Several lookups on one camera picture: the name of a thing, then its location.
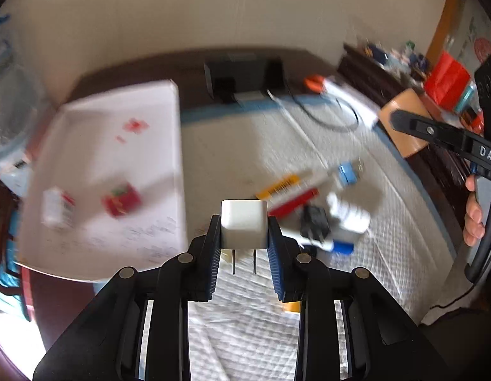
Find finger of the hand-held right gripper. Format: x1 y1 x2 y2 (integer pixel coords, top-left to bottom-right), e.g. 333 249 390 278
389 109 474 155

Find white and red small box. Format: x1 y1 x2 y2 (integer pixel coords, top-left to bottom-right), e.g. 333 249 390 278
42 188 76 229

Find red round wall decoration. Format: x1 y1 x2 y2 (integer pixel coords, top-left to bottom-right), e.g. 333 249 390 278
474 37 491 62

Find long white box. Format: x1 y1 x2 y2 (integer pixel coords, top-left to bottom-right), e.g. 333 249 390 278
325 79 379 125

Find white bottle with blue cap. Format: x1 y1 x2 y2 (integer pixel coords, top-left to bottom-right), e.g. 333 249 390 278
326 192 371 255

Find red bag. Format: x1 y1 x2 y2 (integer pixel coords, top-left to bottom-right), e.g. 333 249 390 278
424 51 472 108

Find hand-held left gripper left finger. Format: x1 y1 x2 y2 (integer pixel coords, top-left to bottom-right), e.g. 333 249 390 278
33 214 223 381

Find red lighter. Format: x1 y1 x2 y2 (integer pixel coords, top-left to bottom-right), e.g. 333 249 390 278
268 188 319 217

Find white cable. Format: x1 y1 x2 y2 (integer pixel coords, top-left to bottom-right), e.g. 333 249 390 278
267 90 296 125

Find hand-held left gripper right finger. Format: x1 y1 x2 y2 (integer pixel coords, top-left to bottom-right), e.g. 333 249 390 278
267 216 460 381

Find orange stool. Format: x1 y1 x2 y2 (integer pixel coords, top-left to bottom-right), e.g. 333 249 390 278
378 89 433 158

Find white charger plug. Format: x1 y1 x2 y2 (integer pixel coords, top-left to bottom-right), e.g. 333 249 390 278
221 199 269 275

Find blue box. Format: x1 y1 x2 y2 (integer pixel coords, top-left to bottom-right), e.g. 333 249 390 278
365 43 389 62

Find orange scissors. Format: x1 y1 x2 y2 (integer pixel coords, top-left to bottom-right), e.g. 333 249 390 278
304 75 329 94

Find black cable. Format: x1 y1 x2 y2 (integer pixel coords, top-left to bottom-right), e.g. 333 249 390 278
293 91 359 130

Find yellow lighter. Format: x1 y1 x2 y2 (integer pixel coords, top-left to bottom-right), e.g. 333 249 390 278
256 175 301 200

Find teal cloth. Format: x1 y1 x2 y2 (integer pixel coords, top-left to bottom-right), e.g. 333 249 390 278
0 206 33 320

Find teal container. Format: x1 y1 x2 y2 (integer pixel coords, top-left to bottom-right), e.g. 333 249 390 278
454 85 474 114

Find red small container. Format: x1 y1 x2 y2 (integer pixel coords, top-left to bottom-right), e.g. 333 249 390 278
101 182 142 219

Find white quilted mat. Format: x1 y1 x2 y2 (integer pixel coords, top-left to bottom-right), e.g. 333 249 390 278
181 99 456 381

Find blue binder clip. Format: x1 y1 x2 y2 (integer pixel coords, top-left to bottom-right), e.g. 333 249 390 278
338 161 359 187

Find white cardboard box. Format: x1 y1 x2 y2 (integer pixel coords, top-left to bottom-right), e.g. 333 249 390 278
17 79 189 284

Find black power adapter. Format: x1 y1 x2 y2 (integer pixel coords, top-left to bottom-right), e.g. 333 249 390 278
301 205 331 243

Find black box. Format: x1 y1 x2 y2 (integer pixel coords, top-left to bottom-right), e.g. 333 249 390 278
203 53 286 104

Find clear plastic bag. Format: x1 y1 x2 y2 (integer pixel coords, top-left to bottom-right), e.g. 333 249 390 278
0 16 45 167

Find person's right hand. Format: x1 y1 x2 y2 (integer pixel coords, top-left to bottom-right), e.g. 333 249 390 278
464 175 491 247

